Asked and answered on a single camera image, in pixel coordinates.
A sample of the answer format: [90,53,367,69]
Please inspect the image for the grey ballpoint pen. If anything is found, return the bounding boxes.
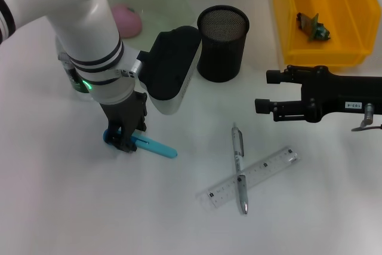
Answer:
[232,122,249,216]

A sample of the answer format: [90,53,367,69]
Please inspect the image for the clear plastic ruler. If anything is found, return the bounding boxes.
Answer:
[196,146,301,210]

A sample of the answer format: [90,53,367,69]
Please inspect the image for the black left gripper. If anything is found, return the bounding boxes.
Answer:
[98,92,149,154]

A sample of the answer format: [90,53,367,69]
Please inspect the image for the yellow plastic bin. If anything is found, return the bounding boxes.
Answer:
[272,0,382,73]

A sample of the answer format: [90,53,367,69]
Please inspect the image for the clear water bottle green label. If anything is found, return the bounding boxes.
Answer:
[56,35,90,102]

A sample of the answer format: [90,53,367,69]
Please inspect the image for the pink toy peach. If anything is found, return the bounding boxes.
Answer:
[112,3,143,39]

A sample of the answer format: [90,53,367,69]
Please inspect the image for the green glass fruit plate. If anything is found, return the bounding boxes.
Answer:
[104,0,198,56]

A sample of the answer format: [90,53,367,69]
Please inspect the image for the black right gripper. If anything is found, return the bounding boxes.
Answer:
[254,65,382,124]

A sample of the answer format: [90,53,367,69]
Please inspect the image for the green plastic wrapper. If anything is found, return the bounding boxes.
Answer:
[295,12,332,42]

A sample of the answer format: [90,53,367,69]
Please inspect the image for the black mesh pen holder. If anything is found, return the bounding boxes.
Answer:
[195,5,250,83]

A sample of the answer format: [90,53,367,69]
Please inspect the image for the blue scissors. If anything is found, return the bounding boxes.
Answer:
[103,129,179,159]

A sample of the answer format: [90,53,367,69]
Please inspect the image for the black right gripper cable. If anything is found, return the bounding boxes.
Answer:
[351,102,382,132]

